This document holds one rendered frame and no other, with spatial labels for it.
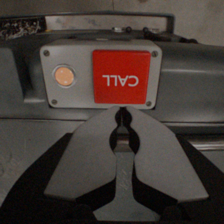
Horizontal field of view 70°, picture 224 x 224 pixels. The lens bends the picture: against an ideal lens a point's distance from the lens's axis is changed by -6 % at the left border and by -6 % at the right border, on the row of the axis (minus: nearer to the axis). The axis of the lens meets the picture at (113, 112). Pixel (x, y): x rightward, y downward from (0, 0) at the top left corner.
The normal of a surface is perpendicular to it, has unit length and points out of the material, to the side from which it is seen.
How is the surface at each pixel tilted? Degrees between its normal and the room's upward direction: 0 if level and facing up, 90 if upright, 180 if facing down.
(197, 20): 0
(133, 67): 0
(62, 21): 0
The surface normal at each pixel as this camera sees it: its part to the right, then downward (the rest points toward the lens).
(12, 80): -0.02, 0.50
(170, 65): -0.02, 0.06
